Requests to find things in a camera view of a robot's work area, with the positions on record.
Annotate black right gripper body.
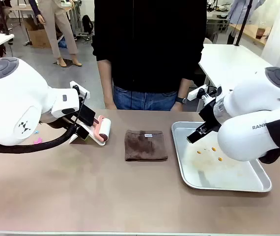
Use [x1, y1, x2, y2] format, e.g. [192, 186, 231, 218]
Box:
[198, 101, 222, 130]

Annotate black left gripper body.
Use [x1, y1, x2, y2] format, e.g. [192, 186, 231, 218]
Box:
[56, 117, 80, 131]

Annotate pink lint roller black handle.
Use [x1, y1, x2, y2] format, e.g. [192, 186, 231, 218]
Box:
[82, 106, 113, 145]

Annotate brown cloth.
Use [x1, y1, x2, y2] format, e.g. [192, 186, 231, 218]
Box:
[124, 129, 168, 162]

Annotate person's right forearm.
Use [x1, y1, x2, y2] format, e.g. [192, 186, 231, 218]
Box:
[97, 59, 113, 103]

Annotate person's left forearm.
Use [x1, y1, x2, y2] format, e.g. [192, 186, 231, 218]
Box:
[177, 78, 192, 99]

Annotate person's left hand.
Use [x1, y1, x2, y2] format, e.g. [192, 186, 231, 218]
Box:
[170, 102, 184, 112]

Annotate person's right hand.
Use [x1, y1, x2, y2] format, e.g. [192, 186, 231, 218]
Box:
[103, 94, 118, 110]

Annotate white folded stand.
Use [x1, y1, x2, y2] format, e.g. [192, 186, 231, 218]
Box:
[68, 118, 106, 147]

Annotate silver metal tray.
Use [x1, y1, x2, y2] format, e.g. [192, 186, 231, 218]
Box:
[171, 121, 273, 193]

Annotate blue denim jeans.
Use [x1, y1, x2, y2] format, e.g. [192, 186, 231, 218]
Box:
[112, 85, 180, 111]

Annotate blue bag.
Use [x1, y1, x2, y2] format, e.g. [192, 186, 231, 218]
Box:
[57, 36, 68, 49]

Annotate wooden table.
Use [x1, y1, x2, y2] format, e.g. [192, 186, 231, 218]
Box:
[229, 23, 273, 46]

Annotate cardboard box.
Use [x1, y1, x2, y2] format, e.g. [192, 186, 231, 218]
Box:
[23, 17, 53, 49]

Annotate black sweater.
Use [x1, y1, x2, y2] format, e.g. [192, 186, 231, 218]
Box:
[92, 0, 207, 94]

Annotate black pole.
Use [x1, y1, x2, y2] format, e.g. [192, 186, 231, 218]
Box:
[234, 0, 253, 47]

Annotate mannequin in beige trousers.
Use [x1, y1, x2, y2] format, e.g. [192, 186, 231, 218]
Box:
[29, 0, 83, 67]

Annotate black backpack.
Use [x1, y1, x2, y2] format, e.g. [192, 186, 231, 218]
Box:
[82, 15, 94, 35]

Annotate light blue shirt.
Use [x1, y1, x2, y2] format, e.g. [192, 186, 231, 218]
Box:
[228, 0, 266, 25]

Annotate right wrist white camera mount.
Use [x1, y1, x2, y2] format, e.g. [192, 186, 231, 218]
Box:
[188, 84, 223, 105]

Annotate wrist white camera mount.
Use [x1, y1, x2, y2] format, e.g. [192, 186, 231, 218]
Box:
[188, 84, 223, 105]
[70, 80, 91, 99]

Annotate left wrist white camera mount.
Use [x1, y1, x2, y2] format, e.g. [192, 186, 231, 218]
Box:
[70, 80, 91, 99]

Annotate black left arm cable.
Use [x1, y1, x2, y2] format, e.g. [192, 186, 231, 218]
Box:
[0, 122, 82, 153]

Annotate dark mannequin base plate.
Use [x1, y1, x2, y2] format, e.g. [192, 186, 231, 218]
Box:
[52, 58, 75, 67]

